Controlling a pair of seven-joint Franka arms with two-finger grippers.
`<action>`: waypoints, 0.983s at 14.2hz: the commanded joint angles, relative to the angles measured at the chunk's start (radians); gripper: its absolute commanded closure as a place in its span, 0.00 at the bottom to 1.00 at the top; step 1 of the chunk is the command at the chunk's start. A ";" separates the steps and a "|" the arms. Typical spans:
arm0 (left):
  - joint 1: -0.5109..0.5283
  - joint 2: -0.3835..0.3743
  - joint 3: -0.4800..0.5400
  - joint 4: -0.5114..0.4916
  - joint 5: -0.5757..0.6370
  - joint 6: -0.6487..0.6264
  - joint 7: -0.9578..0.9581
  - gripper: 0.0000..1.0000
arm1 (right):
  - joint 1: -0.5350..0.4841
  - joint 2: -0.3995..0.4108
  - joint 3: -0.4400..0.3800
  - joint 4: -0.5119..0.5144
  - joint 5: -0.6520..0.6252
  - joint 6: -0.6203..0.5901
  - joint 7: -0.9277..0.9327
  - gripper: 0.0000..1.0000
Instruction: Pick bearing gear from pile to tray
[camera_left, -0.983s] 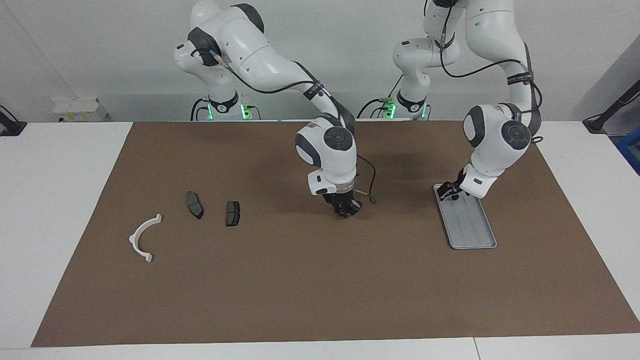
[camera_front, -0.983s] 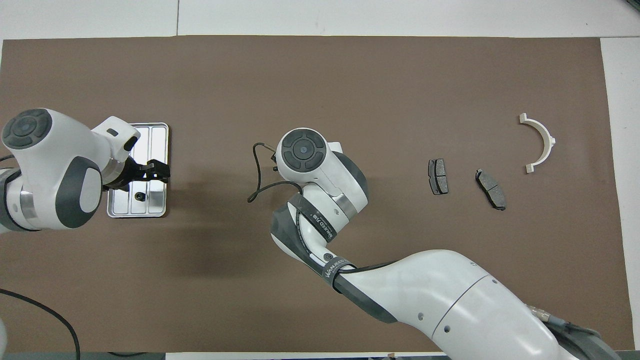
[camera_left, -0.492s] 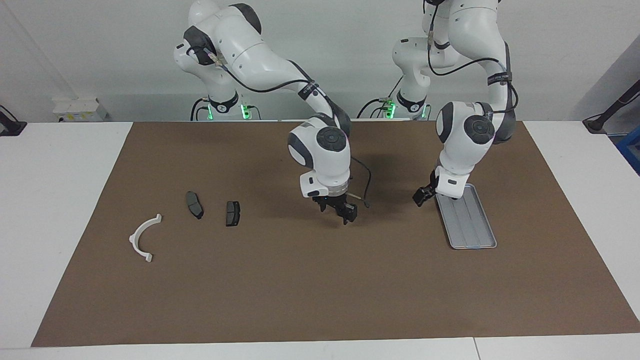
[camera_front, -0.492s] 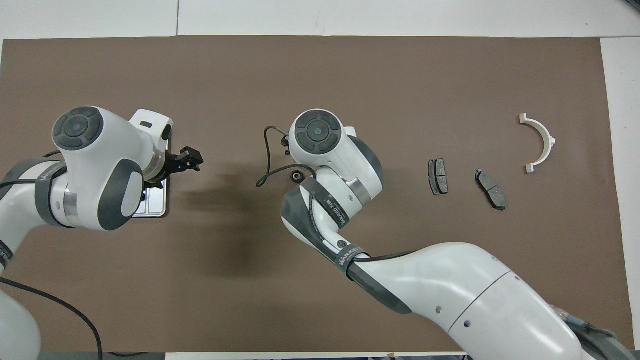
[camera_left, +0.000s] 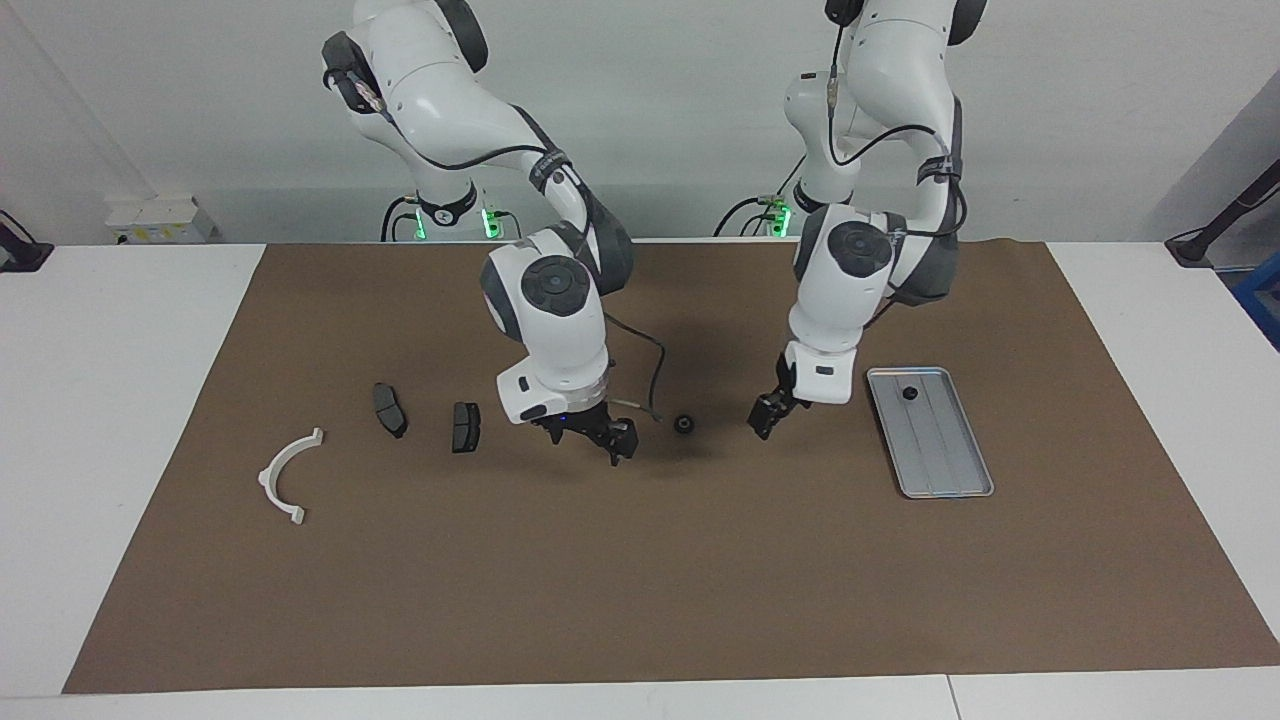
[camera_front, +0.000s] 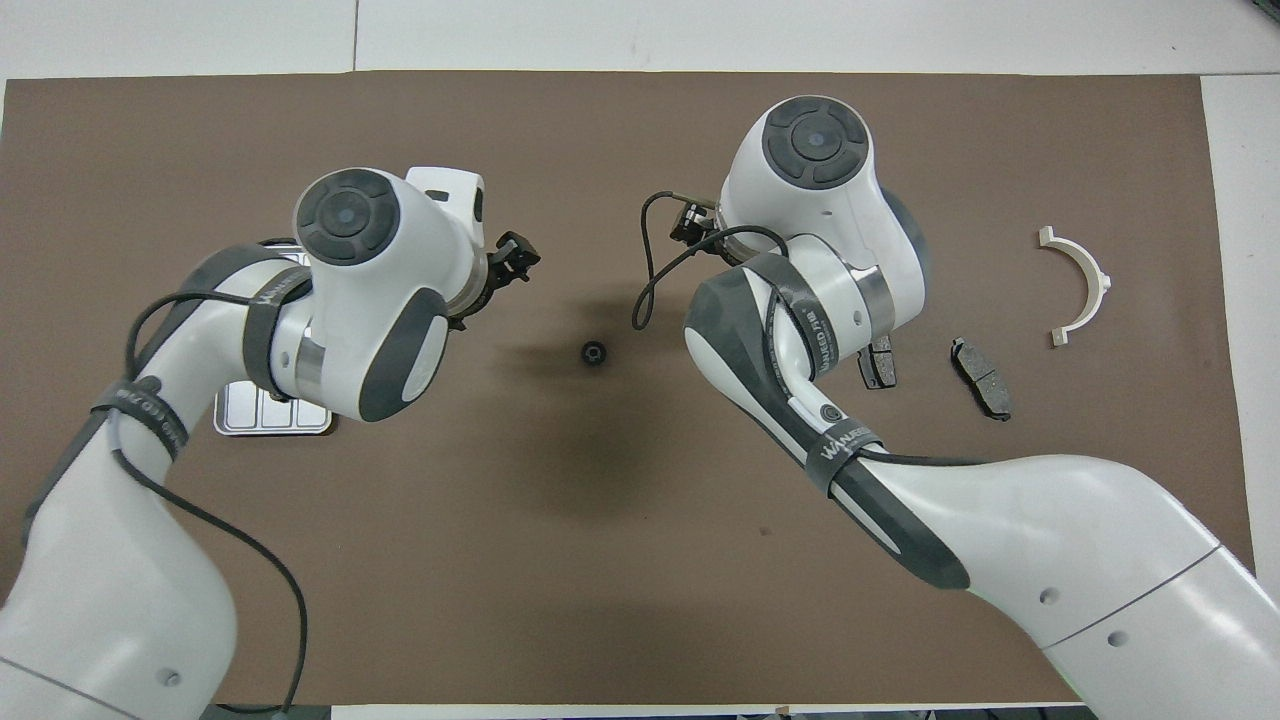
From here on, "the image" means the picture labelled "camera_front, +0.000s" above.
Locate silver metal tray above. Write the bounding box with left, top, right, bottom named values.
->
left=213, top=238, right=336, bottom=438

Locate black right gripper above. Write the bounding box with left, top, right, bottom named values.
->
left=672, top=200, right=723, bottom=251

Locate black velcro strap right wrist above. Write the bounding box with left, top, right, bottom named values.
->
left=742, top=253, right=843, bottom=386

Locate rectangular dark brake pad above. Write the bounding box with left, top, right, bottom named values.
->
left=857, top=335, right=898, bottom=391

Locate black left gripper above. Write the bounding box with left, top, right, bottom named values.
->
left=462, top=232, right=542, bottom=326

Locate black velcro strap forearm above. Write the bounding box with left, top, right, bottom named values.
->
left=90, top=376, right=189, bottom=463
left=803, top=420, right=886, bottom=499

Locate black velcro strap left forearm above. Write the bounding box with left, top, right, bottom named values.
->
left=90, top=376, right=189, bottom=463

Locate black velcro strap wrist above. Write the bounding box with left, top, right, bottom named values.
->
left=242, top=262, right=314, bottom=403
left=742, top=253, right=843, bottom=386

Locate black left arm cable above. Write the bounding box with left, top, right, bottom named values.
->
left=110, top=238, right=311, bottom=713

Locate black velcro strap right forearm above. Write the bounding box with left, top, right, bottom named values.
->
left=803, top=420, right=886, bottom=499

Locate black velcro strap left wrist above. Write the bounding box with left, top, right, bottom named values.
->
left=242, top=262, right=314, bottom=403

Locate brown table mat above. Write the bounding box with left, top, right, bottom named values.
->
left=0, top=70, right=1271, bottom=707

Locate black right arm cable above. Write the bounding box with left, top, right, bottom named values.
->
left=632, top=192, right=991, bottom=471

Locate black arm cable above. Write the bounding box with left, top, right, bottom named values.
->
left=632, top=192, right=991, bottom=471
left=110, top=238, right=311, bottom=713

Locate white semicircular bracket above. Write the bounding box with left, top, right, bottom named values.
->
left=1037, top=226, right=1113, bottom=349

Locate curved dark brake pad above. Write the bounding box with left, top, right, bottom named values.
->
left=949, top=337, right=1014, bottom=422

